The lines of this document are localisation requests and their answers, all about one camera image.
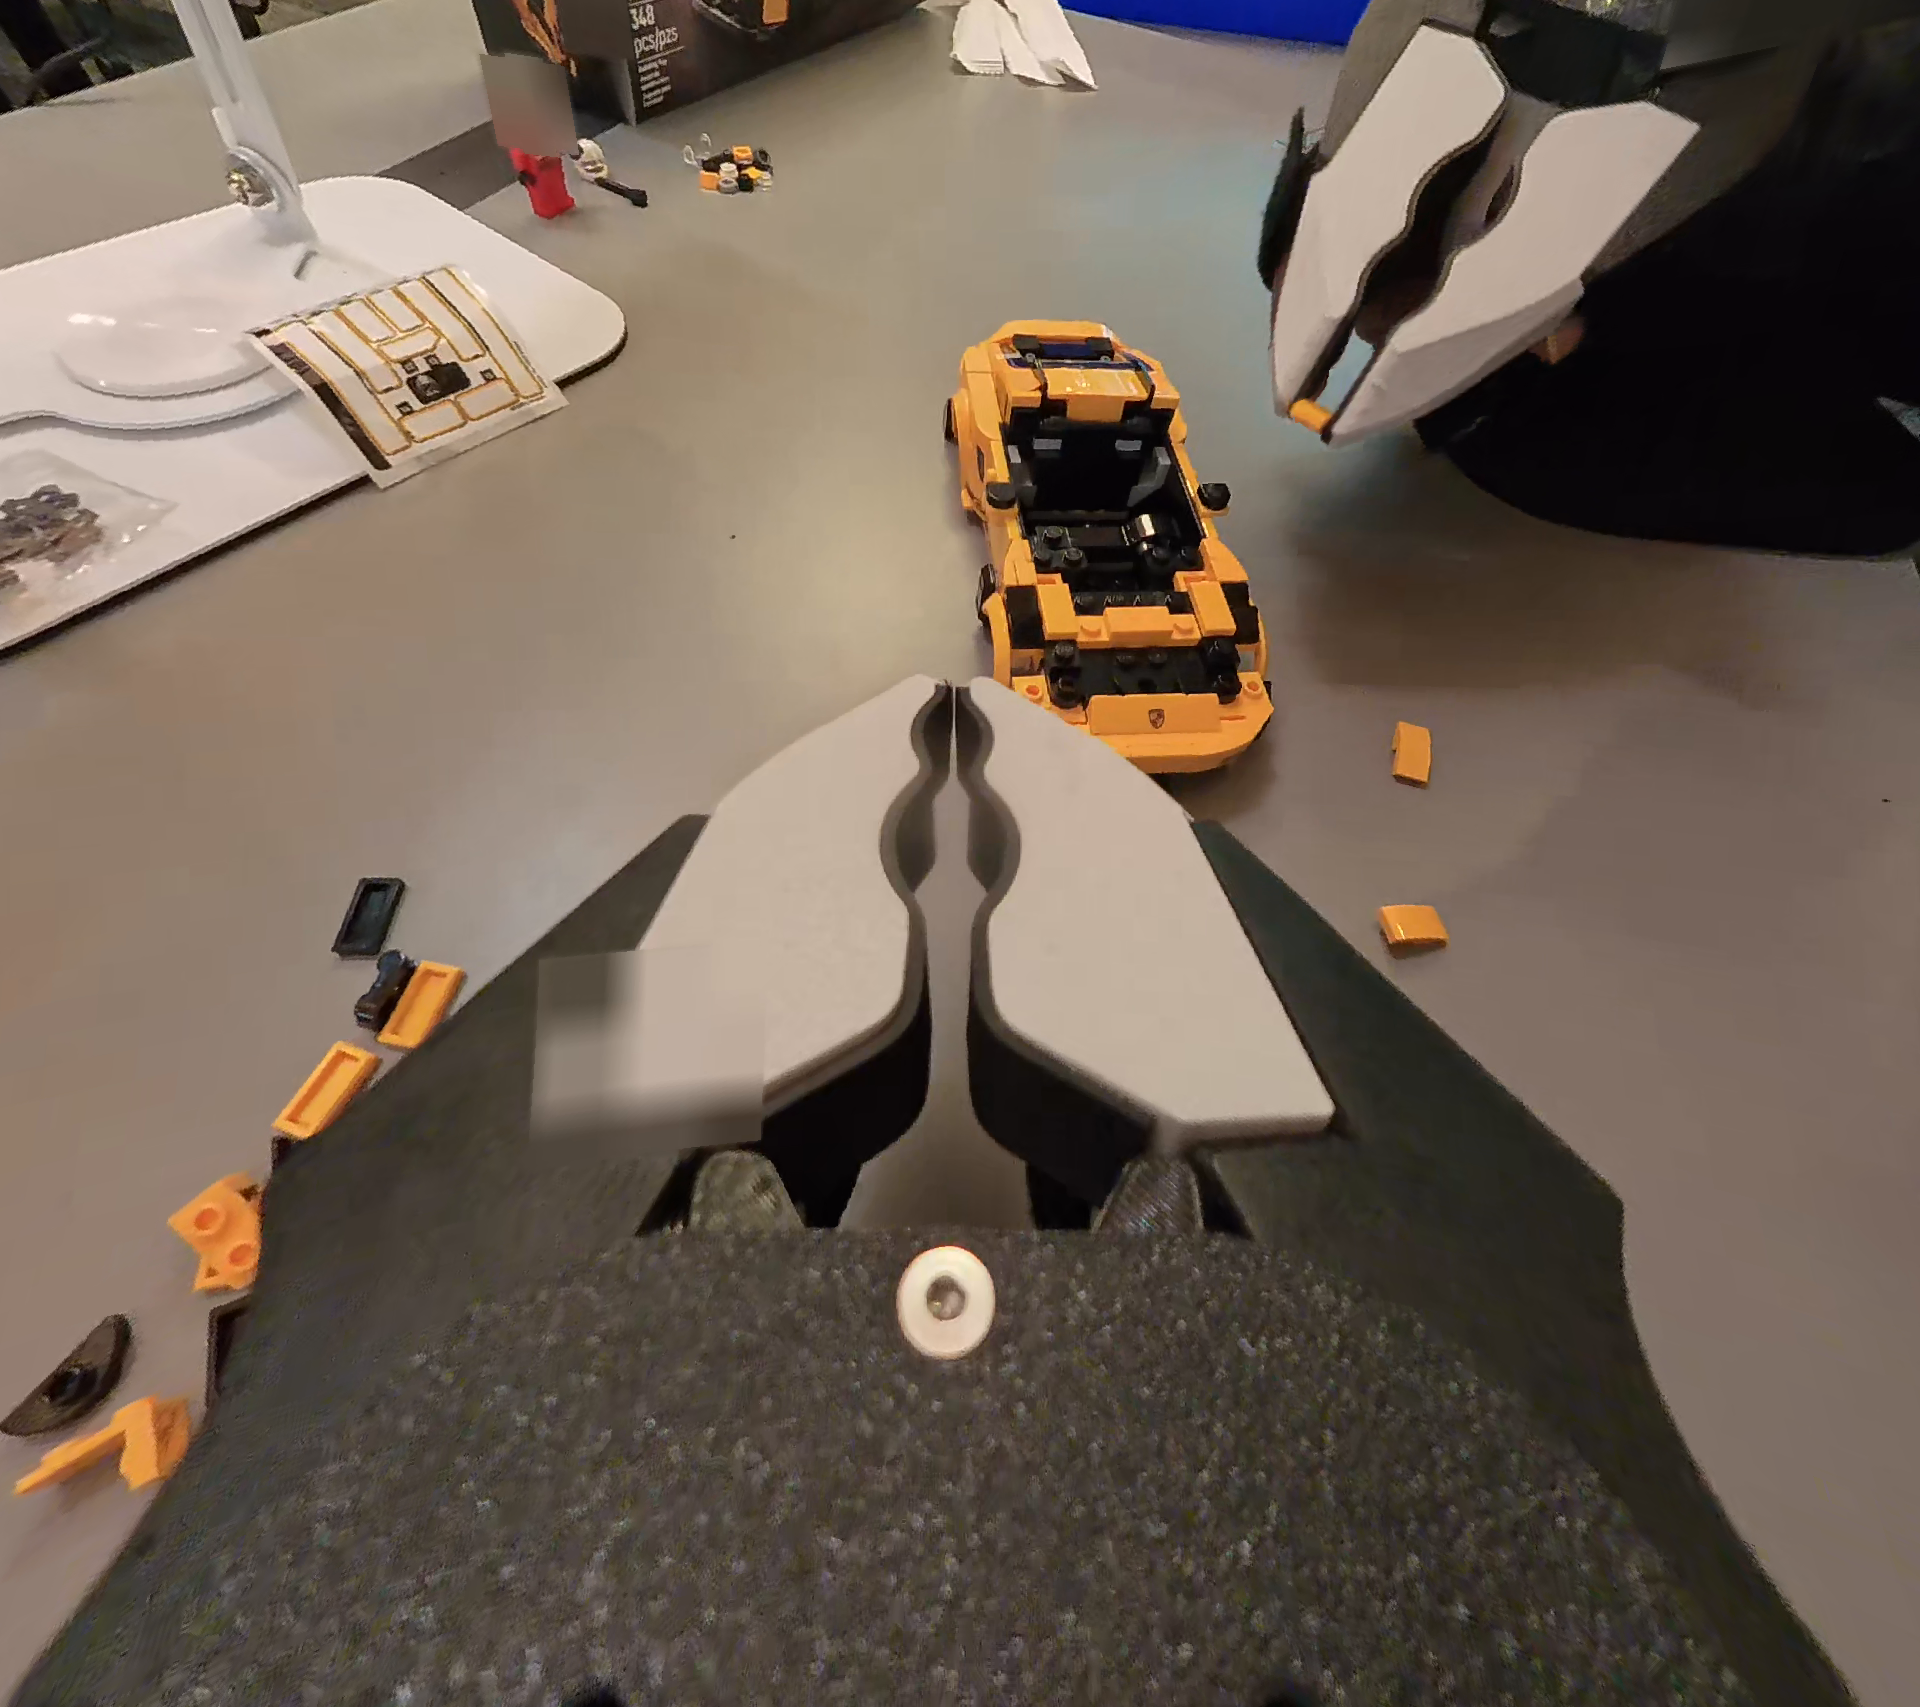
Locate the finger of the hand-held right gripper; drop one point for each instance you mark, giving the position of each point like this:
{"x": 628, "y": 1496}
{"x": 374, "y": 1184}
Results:
{"x": 1574, "y": 193}
{"x": 1381, "y": 163}

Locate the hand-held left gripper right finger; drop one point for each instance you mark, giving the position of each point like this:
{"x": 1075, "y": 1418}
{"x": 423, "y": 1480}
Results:
{"x": 1141, "y": 958}

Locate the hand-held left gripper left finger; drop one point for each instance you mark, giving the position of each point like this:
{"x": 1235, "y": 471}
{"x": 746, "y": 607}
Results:
{"x": 810, "y": 868}

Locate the small orange lego brick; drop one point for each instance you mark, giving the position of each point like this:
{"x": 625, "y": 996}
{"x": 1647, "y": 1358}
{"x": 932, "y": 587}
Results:
{"x": 1310, "y": 415}

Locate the orange lego car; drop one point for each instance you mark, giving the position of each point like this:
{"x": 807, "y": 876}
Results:
{"x": 1110, "y": 629}

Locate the person's right forearm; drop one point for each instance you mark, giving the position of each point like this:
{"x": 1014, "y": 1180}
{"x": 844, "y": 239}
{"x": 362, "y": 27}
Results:
{"x": 1724, "y": 433}

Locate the orange sloped lego brick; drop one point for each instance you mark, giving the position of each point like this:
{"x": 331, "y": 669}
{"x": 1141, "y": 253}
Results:
{"x": 1413, "y": 930}
{"x": 1410, "y": 754}

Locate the small black lego piece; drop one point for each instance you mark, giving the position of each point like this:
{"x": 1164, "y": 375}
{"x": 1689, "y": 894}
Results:
{"x": 383, "y": 988}

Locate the lego sticker sheet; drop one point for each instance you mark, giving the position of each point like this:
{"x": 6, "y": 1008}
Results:
{"x": 405, "y": 373}

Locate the small orange black lego assembly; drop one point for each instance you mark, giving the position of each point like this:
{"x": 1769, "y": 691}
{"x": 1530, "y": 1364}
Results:
{"x": 733, "y": 171}

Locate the orange studded lego brick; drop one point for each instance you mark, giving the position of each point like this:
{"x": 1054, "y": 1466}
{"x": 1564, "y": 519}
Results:
{"x": 222, "y": 1236}

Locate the black lego wrench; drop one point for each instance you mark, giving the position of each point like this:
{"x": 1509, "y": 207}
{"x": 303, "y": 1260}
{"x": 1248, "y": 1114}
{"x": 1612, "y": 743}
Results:
{"x": 618, "y": 189}

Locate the red lego minifigure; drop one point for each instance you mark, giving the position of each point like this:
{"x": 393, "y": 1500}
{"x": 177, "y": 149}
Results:
{"x": 543, "y": 185}

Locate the small white lego piece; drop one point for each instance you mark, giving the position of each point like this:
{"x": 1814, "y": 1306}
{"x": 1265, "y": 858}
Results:
{"x": 590, "y": 159}

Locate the black curved lego piece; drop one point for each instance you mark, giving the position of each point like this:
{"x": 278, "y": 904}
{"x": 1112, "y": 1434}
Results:
{"x": 69, "y": 1392}

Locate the crumpled white paper towel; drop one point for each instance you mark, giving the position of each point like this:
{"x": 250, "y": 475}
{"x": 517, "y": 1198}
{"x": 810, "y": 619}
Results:
{"x": 1005, "y": 5}

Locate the white desk stand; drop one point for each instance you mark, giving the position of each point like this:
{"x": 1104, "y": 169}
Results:
{"x": 495, "y": 267}

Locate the plastic bag of parts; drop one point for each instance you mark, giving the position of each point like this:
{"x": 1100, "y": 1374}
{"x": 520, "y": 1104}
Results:
{"x": 75, "y": 531}

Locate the clear round disc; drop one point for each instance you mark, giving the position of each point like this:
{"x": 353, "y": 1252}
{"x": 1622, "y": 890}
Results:
{"x": 165, "y": 351}

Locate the orange lego frame tile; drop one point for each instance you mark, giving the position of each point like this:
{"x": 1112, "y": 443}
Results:
{"x": 447, "y": 980}
{"x": 301, "y": 1108}

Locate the black lego frame piece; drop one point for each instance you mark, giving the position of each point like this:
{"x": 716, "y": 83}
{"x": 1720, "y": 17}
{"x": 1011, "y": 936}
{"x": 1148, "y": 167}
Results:
{"x": 349, "y": 934}

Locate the orange lego bracket piece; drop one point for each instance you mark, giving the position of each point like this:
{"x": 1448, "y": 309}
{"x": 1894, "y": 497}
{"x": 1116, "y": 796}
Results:
{"x": 151, "y": 1438}

